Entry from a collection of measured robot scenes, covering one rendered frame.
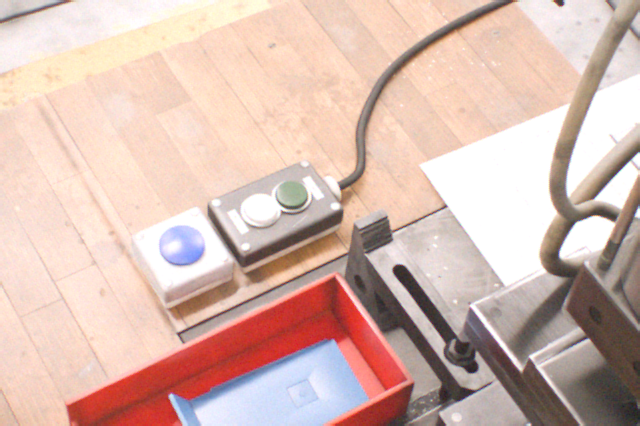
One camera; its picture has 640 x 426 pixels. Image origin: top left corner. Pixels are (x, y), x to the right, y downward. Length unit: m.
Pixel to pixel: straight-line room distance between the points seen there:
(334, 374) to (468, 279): 0.16
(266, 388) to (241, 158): 0.25
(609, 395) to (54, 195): 0.59
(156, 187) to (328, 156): 0.17
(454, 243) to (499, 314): 0.33
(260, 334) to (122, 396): 0.13
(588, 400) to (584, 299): 0.08
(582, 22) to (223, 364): 1.73
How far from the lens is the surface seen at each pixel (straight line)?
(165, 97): 1.25
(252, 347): 1.09
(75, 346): 1.10
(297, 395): 1.06
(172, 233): 1.11
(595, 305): 0.73
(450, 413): 0.99
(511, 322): 0.85
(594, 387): 0.79
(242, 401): 1.06
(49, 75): 2.47
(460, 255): 1.16
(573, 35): 2.65
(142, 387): 1.04
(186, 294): 1.11
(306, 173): 1.16
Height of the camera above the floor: 1.86
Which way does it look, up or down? 55 degrees down
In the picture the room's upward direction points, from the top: 7 degrees clockwise
